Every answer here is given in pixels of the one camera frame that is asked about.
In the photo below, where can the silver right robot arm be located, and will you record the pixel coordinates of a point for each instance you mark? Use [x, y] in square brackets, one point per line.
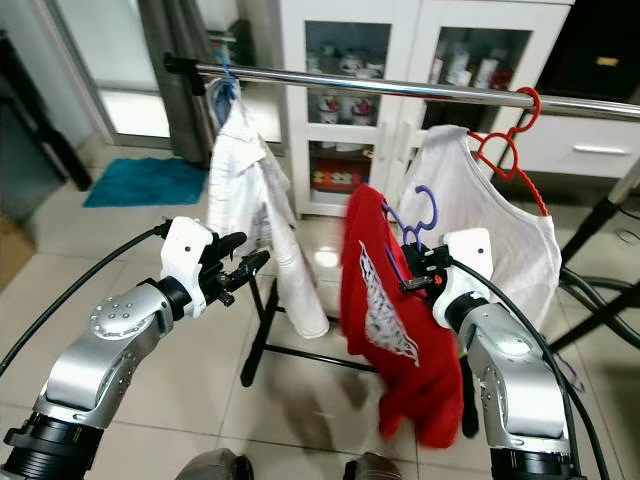
[510, 380]

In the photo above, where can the white framed glass door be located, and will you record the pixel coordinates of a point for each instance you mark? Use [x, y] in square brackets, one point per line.
[110, 50]

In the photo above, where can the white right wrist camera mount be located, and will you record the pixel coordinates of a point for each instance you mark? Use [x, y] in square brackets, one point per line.
[470, 250]

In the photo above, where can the white drawer unit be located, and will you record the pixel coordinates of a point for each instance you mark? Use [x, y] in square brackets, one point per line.
[590, 130]

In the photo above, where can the large brown cardboard box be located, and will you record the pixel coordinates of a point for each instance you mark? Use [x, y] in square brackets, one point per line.
[12, 255]

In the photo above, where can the grey robot right leg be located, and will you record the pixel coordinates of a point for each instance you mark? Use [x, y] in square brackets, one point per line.
[380, 468]

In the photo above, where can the grey curtain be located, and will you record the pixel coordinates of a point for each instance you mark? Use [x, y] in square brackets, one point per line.
[175, 110]

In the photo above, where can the red printed t-shirt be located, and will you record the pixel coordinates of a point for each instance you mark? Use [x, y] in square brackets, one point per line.
[400, 390]

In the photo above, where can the white striped shirt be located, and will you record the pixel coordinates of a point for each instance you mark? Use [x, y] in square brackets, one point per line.
[250, 190]

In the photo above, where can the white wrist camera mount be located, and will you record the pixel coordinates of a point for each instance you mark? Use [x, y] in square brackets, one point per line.
[185, 250]
[470, 250]

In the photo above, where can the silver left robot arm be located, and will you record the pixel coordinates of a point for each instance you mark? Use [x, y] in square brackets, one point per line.
[120, 350]

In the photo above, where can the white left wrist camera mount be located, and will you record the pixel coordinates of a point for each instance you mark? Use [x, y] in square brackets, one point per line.
[185, 250]

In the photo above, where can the teal floor mat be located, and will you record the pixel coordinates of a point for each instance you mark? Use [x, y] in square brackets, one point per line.
[145, 182]

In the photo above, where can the blue clothes hanger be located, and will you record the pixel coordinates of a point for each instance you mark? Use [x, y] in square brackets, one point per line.
[226, 75]

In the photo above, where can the red plastic clothes hanger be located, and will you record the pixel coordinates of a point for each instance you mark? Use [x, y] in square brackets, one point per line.
[536, 100]

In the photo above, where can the red patterned box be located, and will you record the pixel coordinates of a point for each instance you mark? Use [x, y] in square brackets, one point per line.
[340, 176]

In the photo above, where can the grey robot left leg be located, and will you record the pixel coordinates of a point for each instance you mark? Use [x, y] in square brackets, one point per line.
[215, 467]

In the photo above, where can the grey robot leg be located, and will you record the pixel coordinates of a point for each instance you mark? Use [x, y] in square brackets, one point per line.
[215, 467]
[380, 468]

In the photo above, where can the purple plastic clothes hanger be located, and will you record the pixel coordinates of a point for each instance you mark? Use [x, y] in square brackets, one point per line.
[432, 205]

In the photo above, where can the white glass door cabinet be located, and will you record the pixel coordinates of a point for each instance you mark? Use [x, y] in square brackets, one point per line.
[405, 40]

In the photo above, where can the black shelf unit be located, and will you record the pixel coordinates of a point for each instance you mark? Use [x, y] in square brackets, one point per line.
[25, 150]

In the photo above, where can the black clothes rack chrome rail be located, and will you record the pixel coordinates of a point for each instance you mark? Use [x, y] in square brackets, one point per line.
[360, 81]

